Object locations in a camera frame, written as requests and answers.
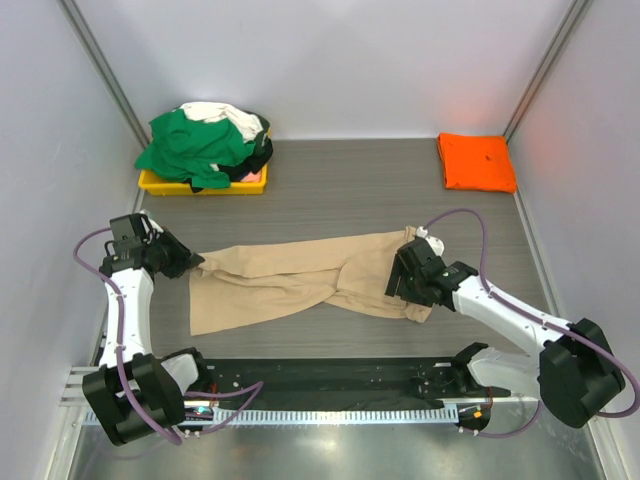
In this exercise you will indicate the yellow plastic bin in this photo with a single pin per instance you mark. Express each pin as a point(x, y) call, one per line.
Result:
point(154, 185)

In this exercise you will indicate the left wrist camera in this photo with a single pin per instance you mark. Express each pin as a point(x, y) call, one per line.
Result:
point(153, 228)

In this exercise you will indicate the slotted cable duct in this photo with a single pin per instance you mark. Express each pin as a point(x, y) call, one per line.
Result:
point(446, 415)

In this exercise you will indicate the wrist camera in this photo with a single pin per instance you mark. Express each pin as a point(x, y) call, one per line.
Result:
point(436, 244)
point(153, 228)

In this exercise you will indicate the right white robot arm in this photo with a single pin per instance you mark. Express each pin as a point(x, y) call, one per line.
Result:
point(567, 366)

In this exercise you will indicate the beige t shirt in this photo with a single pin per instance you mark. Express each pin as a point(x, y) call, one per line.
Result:
point(246, 285)

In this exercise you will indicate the aluminium frame post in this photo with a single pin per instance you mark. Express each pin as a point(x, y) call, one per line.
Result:
point(557, 45)
point(87, 39)

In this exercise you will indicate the folded orange t shirt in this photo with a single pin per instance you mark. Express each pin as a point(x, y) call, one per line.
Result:
point(476, 163)

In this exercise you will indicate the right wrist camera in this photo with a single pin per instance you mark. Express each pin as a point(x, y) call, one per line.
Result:
point(436, 244)

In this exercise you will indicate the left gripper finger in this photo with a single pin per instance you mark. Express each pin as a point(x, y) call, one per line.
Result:
point(175, 273)
point(190, 260)

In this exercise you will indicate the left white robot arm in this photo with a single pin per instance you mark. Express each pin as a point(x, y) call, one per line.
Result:
point(133, 393)

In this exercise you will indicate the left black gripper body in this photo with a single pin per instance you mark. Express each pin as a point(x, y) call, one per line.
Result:
point(167, 251)

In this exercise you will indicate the right aluminium frame post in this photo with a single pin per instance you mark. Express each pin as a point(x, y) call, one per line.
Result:
point(557, 45)

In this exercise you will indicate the pink garment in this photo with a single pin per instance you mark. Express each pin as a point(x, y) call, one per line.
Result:
point(252, 177)

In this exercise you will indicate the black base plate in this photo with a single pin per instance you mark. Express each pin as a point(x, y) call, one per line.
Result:
point(345, 384)

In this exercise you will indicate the white t shirt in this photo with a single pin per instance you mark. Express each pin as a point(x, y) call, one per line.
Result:
point(230, 117)

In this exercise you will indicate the left aluminium frame post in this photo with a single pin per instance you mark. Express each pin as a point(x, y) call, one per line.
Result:
point(87, 39)

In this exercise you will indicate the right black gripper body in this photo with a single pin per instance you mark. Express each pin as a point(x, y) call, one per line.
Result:
point(411, 282)

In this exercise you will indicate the green t shirt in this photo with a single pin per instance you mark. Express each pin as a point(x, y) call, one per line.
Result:
point(183, 150)

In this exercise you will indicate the black t shirt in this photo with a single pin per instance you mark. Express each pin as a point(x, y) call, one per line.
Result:
point(257, 157)

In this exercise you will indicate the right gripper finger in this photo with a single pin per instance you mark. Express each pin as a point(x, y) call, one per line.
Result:
point(411, 297)
point(396, 276)

